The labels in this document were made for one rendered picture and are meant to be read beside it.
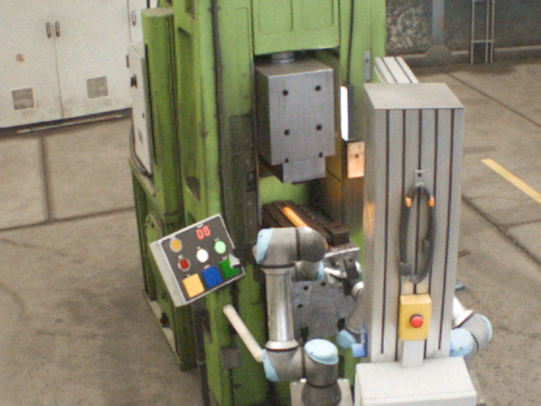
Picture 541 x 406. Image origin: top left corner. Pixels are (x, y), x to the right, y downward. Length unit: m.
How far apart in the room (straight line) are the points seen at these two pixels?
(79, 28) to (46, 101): 0.84
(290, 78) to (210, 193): 0.64
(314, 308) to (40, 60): 5.45
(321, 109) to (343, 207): 0.60
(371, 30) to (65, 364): 2.56
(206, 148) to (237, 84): 0.31
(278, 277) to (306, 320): 1.10
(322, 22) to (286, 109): 0.44
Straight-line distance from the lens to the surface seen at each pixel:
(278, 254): 2.89
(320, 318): 4.02
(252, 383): 4.34
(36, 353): 5.08
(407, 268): 2.39
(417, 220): 2.39
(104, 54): 8.82
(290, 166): 3.69
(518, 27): 11.22
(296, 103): 3.61
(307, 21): 3.71
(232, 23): 3.58
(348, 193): 4.03
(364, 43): 3.84
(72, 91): 8.87
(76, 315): 5.38
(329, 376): 3.00
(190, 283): 3.47
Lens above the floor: 2.71
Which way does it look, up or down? 26 degrees down
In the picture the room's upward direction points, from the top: 2 degrees counter-clockwise
